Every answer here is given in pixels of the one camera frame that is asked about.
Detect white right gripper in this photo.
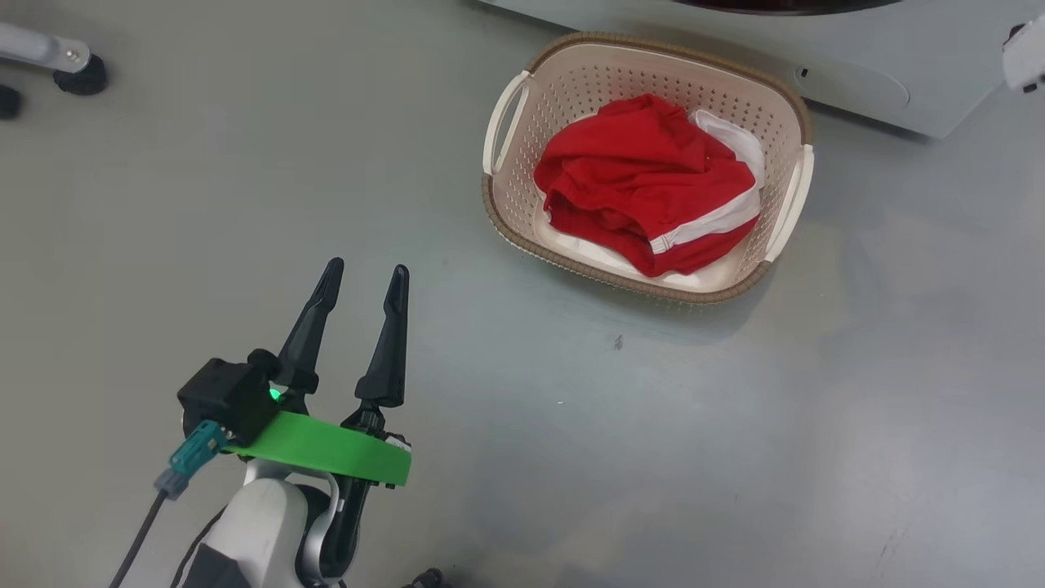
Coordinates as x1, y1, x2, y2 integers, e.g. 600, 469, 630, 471
1002, 11, 1045, 93

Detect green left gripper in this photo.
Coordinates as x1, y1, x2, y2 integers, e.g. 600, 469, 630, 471
224, 256, 414, 491

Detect red shorts with white stripe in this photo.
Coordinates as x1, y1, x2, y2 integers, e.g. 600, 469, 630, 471
532, 92, 763, 279

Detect white front-load washing machine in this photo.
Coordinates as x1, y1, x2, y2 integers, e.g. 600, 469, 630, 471
477, 0, 1045, 140

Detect cream perforated laundry basket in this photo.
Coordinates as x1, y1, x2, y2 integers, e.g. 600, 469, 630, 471
481, 30, 816, 306

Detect metal leg with black caster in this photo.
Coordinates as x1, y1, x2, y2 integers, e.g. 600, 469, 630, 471
0, 21, 109, 98

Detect black cable with teal connector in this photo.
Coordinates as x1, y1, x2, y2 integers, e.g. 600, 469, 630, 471
108, 420, 230, 588

